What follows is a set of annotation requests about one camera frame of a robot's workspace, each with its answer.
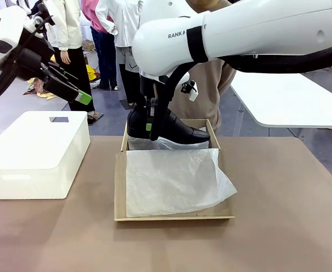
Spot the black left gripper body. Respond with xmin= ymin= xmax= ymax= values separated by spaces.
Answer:
xmin=14 ymin=47 xmax=57 ymax=83

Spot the small cardboard box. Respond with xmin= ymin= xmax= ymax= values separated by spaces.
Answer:
xmin=82 ymin=39 xmax=97 ymax=53

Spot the colourful cloth pile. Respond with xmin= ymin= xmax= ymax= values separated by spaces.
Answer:
xmin=23 ymin=75 xmax=60 ymax=101

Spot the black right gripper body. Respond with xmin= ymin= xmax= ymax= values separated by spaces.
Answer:
xmin=139 ymin=75 xmax=167 ymax=116

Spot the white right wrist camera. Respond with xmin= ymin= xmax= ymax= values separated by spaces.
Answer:
xmin=180 ymin=79 xmax=199 ymax=103

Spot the white tissue paper sheet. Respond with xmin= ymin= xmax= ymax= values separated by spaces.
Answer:
xmin=125 ymin=147 xmax=239 ymax=219
xmin=128 ymin=135 xmax=212 ymax=151

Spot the white side table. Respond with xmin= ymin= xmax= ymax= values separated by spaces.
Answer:
xmin=229 ymin=66 xmax=332 ymax=130

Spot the yellow cloth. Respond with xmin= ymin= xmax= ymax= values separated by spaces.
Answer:
xmin=85 ymin=64 xmax=98 ymax=82

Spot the black leather buckle shoe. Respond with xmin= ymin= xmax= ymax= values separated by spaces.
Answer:
xmin=126 ymin=105 xmax=211 ymax=147

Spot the person in beige sweater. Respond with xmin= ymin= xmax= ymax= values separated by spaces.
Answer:
xmin=168 ymin=0 xmax=238 ymax=137

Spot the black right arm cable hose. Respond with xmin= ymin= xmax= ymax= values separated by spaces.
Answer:
xmin=149 ymin=42 xmax=332 ymax=142

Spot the tan cardboard shoe box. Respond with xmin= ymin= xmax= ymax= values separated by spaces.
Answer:
xmin=114 ymin=118 xmax=236 ymax=223

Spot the white plastic storage bin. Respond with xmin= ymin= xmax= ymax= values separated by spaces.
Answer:
xmin=0 ymin=110 xmax=91 ymax=201

